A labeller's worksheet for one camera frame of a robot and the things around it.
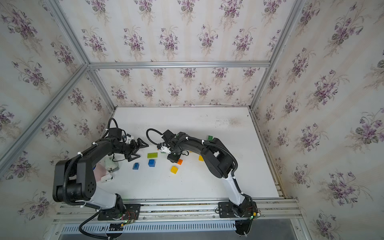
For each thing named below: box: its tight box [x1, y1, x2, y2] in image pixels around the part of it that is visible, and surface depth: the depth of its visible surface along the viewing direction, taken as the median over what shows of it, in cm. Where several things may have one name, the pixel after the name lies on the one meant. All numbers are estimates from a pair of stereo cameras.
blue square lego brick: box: [148, 159, 156, 167], surface depth 90 cm
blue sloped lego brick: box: [132, 162, 140, 170], surface depth 90 cm
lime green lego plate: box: [147, 152, 158, 159], surface depth 95 cm
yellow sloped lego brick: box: [170, 166, 179, 175], surface depth 88 cm
